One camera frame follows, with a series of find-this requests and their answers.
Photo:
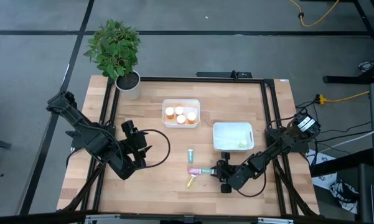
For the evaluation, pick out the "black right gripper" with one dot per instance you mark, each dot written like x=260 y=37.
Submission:
x=231 y=175

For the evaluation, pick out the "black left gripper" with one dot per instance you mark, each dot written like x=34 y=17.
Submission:
x=135 y=143

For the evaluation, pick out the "teal pill bottle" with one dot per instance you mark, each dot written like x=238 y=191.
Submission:
x=190 y=155
x=207 y=171

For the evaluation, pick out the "pink pill bottle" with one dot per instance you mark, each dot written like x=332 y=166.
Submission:
x=193 y=170

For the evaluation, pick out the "slim yellow pill bottle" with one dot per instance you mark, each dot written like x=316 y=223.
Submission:
x=190 y=181

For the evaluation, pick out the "tall white plastic bin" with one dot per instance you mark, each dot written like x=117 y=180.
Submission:
x=230 y=137

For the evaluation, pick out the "wide pale yellow pill bottle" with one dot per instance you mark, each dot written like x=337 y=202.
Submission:
x=242 y=143

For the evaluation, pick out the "orange pill bottle plain cap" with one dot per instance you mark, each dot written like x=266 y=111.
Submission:
x=181 y=119
x=191 y=117

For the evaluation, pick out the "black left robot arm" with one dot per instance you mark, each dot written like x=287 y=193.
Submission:
x=90 y=137

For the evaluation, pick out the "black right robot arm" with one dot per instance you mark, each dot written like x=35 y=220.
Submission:
x=267 y=155

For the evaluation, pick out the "shallow white plastic bin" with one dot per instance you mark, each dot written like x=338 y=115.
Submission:
x=186 y=103

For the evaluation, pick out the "white plant pot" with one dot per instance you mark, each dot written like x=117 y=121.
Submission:
x=133 y=91

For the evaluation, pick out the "black crossbar silver brackets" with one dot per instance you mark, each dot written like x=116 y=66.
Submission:
x=186 y=219

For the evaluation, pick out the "green leafy plant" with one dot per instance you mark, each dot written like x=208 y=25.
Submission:
x=112 y=49

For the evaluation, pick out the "black white patterned bag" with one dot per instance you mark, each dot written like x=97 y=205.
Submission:
x=342 y=194

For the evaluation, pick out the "black equipment box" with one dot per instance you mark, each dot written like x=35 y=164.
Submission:
x=368 y=186

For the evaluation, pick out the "person's shoe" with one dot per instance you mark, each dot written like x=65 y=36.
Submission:
x=365 y=65

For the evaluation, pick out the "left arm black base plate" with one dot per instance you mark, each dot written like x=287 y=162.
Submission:
x=76 y=144

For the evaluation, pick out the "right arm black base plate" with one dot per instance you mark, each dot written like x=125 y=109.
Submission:
x=302 y=149

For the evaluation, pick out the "black desk leg frame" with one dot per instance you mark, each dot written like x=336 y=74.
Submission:
x=342 y=79

